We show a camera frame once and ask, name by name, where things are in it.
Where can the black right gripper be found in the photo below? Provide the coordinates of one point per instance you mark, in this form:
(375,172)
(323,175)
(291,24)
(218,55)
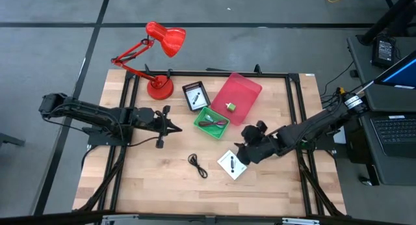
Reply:
(263,147)

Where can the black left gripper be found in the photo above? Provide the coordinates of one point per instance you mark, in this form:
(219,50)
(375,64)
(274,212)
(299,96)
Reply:
(161,125)

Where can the white cardboard box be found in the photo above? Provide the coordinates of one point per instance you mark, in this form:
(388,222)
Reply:
(234,169)

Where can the white card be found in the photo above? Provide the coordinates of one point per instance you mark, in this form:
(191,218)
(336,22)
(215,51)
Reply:
(203,99)

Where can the small green box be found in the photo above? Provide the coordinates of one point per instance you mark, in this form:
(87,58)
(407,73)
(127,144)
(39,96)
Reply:
(231,107)

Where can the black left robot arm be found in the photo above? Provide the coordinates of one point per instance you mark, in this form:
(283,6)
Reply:
(97,112)

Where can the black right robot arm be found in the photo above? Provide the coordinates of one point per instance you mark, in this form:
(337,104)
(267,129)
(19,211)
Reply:
(312,129)

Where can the green plastic bin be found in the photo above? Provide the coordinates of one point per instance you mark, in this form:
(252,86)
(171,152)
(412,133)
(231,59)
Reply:
(208,132)

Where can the black plastic bin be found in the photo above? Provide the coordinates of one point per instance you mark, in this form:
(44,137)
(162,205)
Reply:
(191,86)

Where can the red plastic bin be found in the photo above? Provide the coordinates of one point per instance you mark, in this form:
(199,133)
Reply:
(243,88)

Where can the red desk lamp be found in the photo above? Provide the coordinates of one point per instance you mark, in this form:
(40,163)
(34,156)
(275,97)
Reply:
(161,88)

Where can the white sheet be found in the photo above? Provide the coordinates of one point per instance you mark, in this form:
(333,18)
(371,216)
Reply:
(340,136)

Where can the yellow plug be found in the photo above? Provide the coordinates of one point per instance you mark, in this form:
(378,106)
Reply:
(341,90)

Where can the black laptop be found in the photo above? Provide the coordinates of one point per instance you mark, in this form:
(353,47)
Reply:
(396,134)

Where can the dark grey side desk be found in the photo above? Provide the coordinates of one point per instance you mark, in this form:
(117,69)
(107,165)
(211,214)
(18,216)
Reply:
(390,101)

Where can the dark furniture leg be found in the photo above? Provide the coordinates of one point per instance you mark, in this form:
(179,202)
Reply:
(11,140)

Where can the black power adapter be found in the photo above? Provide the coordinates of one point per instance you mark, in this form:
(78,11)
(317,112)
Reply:
(385,51)

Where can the tilted monitor screen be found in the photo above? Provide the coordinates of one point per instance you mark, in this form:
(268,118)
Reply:
(403,73)

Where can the black stand pole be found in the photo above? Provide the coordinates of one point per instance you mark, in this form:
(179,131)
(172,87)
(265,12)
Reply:
(390,20)

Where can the black aluminium table frame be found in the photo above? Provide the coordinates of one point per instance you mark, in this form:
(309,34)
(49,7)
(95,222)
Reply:
(195,74)

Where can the silver rail bracket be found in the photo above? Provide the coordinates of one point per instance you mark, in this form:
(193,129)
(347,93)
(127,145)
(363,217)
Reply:
(300,221)
(120,219)

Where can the black camera rail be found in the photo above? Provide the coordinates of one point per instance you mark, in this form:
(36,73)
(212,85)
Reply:
(48,218)

